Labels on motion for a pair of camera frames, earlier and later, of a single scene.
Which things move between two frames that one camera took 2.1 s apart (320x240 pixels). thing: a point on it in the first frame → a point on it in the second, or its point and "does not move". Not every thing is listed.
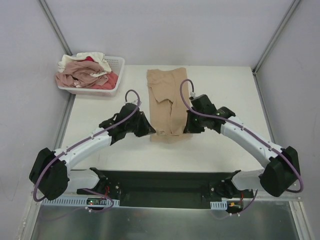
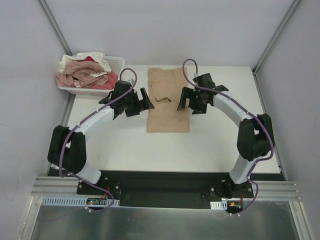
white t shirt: (99, 57) does not move
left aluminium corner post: (56, 27) does not move
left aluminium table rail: (67, 111) does not move
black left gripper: (141, 124) → (136, 105)
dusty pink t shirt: (77, 73) does not move
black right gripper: (192, 122) → (191, 99)
